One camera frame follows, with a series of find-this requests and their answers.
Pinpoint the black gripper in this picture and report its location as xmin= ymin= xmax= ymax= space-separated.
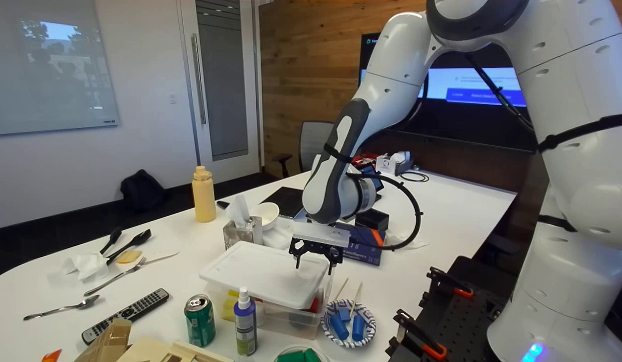
xmin=289 ymin=237 xmax=346 ymax=278

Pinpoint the clear plastic container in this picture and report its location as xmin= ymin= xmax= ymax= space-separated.
xmin=206 ymin=268 xmax=332 ymax=340

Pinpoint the wooden shape sorter box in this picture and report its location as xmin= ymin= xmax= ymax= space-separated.
xmin=115 ymin=335 xmax=235 ymax=362

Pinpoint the wooden chopstick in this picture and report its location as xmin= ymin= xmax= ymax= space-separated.
xmin=349 ymin=280 xmax=367 ymax=317
xmin=331 ymin=278 xmax=353 ymax=305

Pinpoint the blue book orange stripe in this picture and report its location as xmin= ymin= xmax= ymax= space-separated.
xmin=337 ymin=224 xmax=388 ymax=270

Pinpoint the white ceramic bowl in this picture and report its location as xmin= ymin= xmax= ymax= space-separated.
xmin=250 ymin=201 xmax=284 ymax=233

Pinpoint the blue cylinder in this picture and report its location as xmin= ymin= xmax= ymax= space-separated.
xmin=329 ymin=308 xmax=351 ymax=343
xmin=349 ymin=309 xmax=368 ymax=343

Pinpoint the black power adapter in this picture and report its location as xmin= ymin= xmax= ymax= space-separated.
xmin=355 ymin=207 xmax=394 ymax=236

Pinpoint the blue patterned paper plate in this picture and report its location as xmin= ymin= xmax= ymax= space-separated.
xmin=321 ymin=298 xmax=379 ymax=352

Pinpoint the white tissue sheet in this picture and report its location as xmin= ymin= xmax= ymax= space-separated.
xmin=225 ymin=194 xmax=256 ymax=228

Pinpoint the white round bowl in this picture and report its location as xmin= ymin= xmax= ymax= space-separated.
xmin=272 ymin=343 xmax=332 ymax=362

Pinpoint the yellow block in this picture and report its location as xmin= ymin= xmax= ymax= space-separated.
xmin=220 ymin=287 xmax=243 ymax=323

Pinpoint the spray bottle blue label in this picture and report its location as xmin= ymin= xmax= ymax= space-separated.
xmin=231 ymin=287 xmax=262 ymax=359

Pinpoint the black office chair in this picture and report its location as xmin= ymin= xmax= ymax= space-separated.
xmin=276 ymin=120 xmax=334 ymax=179

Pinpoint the black orange clamp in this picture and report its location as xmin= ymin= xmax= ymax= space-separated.
xmin=427 ymin=265 xmax=477 ymax=301
xmin=390 ymin=308 xmax=454 ymax=362

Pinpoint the white desk device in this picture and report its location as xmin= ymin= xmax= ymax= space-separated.
xmin=379 ymin=150 xmax=417 ymax=179

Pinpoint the tan bottle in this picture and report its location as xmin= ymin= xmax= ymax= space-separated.
xmin=192 ymin=165 xmax=220 ymax=225

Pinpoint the green soda can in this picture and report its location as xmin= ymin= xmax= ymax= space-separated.
xmin=184 ymin=292 xmax=220 ymax=350

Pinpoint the black perforated base board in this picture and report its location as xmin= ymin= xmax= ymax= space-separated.
xmin=385 ymin=253 xmax=528 ymax=362

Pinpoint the black spoon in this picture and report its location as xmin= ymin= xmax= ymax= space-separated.
xmin=106 ymin=228 xmax=156 ymax=270
xmin=98 ymin=228 xmax=126 ymax=258

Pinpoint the wooden spoon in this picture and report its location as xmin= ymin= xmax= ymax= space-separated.
xmin=113 ymin=247 xmax=148 ymax=270

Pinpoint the black backpack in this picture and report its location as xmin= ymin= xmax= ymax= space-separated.
xmin=119 ymin=167 xmax=170 ymax=216

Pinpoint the black remote control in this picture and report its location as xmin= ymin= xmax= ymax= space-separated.
xmin=78 ymin=286 xmax=173 ymax=349

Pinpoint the metal knife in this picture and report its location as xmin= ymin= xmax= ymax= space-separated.
xmin=83 ymin=252 xmax=181 ymax=300

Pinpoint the white door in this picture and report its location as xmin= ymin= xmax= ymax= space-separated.
xmin=178 ymin=0 xmax=265 ymax=185

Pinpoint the wooden block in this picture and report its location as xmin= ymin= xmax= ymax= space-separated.
xmin=74 ymin=317 xmax=136 ymax=362

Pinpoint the silver fork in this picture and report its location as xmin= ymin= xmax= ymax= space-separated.
xmin=23 ymin=293 xmax=103 ymax=323

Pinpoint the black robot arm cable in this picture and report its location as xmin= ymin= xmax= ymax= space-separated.
xmin=346 ymin=170 xmax=425 ymax=253

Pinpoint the black coiled cable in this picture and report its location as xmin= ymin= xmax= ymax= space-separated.
xmin=397 ymin=167 xmax=433 ymax=185

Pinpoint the wall television screen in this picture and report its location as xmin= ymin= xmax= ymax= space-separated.
xmin=359 ymin=30 xmax=549 ymax=110

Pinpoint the wall whiteboard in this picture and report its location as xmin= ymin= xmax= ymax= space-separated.
xmin=0 ymin=0 xmax=124 ymax=141

